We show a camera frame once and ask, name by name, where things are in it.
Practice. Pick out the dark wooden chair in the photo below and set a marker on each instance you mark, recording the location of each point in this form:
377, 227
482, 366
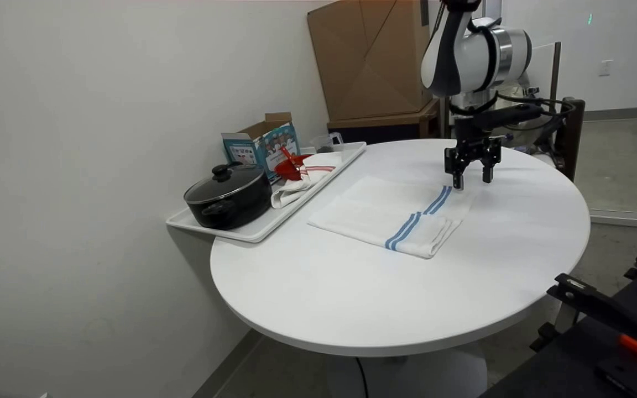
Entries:
574, 132

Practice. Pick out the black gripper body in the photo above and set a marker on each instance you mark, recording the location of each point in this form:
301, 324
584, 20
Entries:
474, 150

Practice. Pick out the small white cup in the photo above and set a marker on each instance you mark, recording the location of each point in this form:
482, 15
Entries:
334, 140

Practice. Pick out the large brown cardboard box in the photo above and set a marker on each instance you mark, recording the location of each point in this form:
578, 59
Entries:
374, 57

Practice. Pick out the white wall outlet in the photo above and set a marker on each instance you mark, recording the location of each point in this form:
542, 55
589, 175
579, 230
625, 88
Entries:
604, 68

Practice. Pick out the black pot with lid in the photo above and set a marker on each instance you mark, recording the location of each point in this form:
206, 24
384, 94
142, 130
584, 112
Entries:
230, 201

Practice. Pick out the small red object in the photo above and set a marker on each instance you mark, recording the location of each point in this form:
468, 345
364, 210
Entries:
287, 169

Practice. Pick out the white cloth with red stripe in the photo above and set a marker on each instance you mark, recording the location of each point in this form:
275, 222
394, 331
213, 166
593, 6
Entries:
321, 164

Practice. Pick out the white towel with blue stripes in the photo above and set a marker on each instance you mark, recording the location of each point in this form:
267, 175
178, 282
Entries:
386, 210

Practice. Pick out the white rectangular tray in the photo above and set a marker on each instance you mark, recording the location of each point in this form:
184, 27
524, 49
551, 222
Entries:
260, 226

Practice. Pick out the grey backpack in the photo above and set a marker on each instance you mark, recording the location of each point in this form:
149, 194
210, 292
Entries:
532, 135

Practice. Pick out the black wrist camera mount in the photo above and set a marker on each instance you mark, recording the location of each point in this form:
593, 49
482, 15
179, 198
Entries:
510, 115

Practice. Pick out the open cardboard box blue print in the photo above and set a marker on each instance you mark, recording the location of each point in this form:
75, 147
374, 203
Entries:
276, 143

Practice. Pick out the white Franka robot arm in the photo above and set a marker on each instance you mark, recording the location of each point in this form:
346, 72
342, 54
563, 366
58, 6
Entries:
476, 57

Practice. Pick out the black equipment cart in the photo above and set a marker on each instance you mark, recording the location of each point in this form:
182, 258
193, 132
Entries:
597, 361

